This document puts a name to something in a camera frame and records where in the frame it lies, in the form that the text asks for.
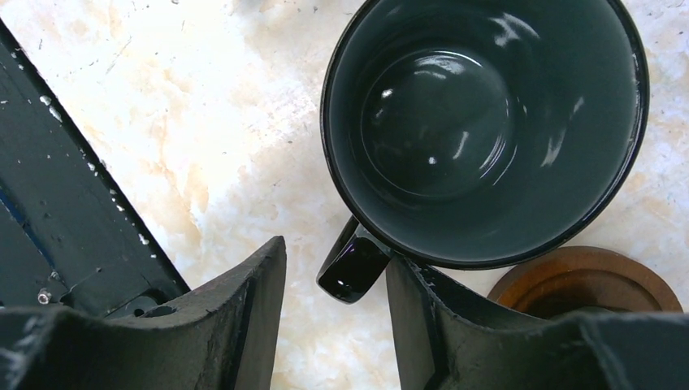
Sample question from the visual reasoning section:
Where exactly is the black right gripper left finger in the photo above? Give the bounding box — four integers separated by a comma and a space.
1, 236, 287, 389

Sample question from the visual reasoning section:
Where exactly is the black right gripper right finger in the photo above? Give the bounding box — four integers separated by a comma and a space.
386, 257, 688, 389

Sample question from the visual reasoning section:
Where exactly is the dark green mug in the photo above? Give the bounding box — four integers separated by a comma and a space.
316, 1, 650, 304

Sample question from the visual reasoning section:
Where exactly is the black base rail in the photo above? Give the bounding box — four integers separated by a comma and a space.
1, 27, 189, 318

